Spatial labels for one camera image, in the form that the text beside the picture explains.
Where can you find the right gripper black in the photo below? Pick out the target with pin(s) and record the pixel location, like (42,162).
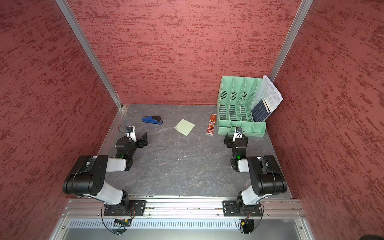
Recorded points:
(228,140)

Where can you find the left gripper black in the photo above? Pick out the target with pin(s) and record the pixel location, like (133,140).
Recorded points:
(139,141)

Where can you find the light green square paper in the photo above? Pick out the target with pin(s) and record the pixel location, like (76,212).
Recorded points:
(184,127)

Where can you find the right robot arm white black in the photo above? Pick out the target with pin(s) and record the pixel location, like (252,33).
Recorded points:
(265,174)

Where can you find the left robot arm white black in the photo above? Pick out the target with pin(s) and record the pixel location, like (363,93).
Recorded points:
(88,176)

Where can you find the blue black stapler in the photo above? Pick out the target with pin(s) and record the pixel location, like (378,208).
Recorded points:
(152,120)

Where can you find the red card box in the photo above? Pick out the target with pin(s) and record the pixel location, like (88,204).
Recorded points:
(212,123)

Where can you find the green plastic file organizer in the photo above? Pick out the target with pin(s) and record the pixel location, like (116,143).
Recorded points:
(234,106)

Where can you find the dark blue booklet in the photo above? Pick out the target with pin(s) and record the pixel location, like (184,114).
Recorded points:
(261,111)

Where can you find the white printed paper sheets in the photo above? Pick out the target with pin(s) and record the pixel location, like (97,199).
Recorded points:
(268,91)

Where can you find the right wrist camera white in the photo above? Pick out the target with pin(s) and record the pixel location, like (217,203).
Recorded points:
(238,133)

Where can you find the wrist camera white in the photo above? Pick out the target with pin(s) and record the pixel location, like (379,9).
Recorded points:
(238,133)
(130,132)

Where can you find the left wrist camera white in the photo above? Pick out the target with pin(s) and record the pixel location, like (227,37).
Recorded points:
(130,132)

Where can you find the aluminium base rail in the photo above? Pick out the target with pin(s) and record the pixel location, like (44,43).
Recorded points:
(169,207)

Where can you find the left aluminium corner post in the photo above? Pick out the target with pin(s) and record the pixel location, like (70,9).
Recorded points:
(79,33)

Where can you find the aluminium corner post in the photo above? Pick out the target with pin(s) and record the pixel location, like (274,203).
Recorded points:
(79,33)
(290,37)

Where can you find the right aluminium corner post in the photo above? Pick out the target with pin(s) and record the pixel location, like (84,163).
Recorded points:
(290,37)

